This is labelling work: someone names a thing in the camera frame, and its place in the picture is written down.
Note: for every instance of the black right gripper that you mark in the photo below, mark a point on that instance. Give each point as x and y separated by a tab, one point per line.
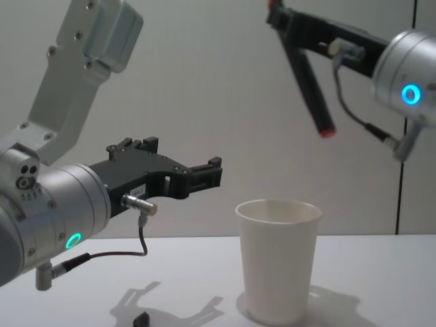
337	32

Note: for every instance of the white paper cup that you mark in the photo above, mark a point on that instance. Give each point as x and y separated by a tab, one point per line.
277	259

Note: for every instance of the black marker with red end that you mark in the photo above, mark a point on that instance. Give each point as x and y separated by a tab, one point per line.
316	102

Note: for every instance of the small black cap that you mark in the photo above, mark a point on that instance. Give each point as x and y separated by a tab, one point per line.
141	319

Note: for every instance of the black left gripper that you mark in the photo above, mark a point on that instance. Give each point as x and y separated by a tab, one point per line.
143	173

